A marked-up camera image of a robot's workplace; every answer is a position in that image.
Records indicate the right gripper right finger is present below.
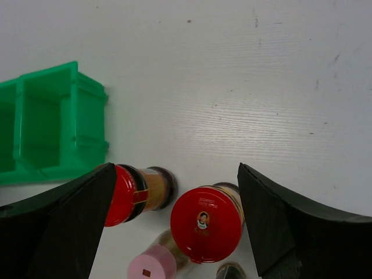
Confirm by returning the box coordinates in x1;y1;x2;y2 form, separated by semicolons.
238;164;371;278

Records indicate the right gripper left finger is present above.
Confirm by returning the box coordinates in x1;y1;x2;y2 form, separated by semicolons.
1;163;116;278

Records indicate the black-cap pepper grinder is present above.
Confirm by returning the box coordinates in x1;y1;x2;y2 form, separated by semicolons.
215;262;248;279

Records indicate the right red-lid sauce jar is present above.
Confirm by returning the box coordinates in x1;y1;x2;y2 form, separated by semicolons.
170;182;245;263

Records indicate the red-lid sauce jar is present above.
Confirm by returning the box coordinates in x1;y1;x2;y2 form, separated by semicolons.
170;182;245;263
105;164;178;227

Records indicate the left red-lid sauce jar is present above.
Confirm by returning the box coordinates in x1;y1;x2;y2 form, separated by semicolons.
105;164;178;227

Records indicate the pink-cap spice shaker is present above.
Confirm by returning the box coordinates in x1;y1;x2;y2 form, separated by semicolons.
127;229;194;279

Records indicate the green three-compartment plastic tray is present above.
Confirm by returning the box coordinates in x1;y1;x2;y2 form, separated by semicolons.
1;61;109;185

